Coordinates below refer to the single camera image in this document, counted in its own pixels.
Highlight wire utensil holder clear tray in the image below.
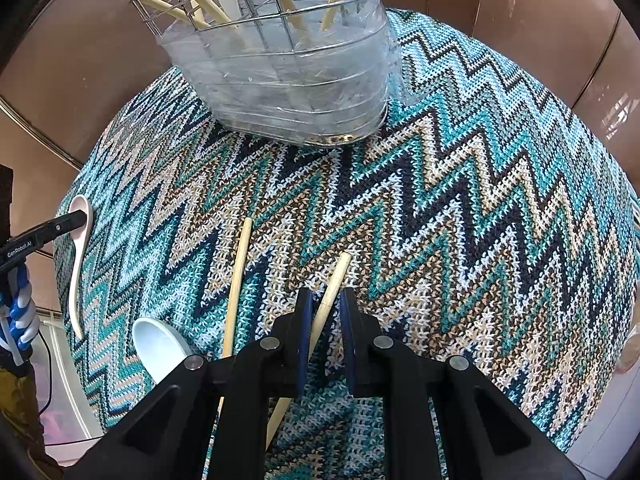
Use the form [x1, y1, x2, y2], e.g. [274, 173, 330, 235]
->
[131, 0, 403, 148]

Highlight black cable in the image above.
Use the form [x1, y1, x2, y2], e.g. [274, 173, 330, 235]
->
[30, 330, 57, 413]

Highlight pink ceramic spoon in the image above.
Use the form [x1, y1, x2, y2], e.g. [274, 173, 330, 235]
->
[67, 194, 93, 341]

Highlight brown kitchen cabinet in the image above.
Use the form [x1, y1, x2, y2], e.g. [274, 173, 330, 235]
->
[0, 0, 640, 311]

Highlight light blue ceramic spoon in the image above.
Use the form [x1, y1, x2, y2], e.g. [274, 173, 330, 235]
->
[131, 317, 193, 386]

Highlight person's left hand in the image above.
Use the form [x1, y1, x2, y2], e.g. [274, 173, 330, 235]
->
[0, 265, 40, 367]

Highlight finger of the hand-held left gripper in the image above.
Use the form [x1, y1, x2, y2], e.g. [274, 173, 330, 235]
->
[30, 210, 89, 247]

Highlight zigzag knitted blanket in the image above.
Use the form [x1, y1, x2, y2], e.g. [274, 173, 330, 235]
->
[52, 7, 640, 480]

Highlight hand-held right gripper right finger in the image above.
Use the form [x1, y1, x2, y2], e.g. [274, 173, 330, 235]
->
[340, 286, 586, 480]

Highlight person's olive trousers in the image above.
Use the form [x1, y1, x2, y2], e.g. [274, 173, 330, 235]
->
[0, 365, 63, 480]

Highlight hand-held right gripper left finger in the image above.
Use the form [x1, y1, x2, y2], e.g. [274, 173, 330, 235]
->
[62, 287, 316, 480]

